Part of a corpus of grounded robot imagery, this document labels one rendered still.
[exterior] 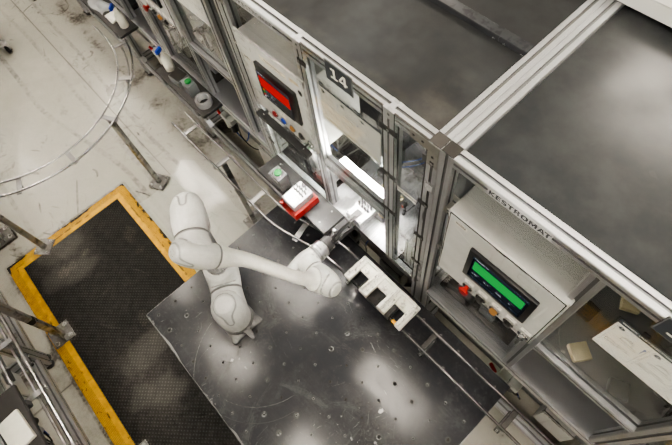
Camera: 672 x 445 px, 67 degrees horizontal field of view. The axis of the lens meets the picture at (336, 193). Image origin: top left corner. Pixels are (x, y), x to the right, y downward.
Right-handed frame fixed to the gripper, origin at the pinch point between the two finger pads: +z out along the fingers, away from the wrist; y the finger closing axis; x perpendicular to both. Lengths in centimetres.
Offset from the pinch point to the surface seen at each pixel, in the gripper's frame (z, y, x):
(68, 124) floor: -75, -104, 275
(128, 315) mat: -124, -102, 97
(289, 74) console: 0, 78, 28
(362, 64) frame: 10, 97, -2
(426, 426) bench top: -40, -36, -83
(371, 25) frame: 23, 97, 8
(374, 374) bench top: -41, -36, -51
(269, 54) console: 1, 79, 40
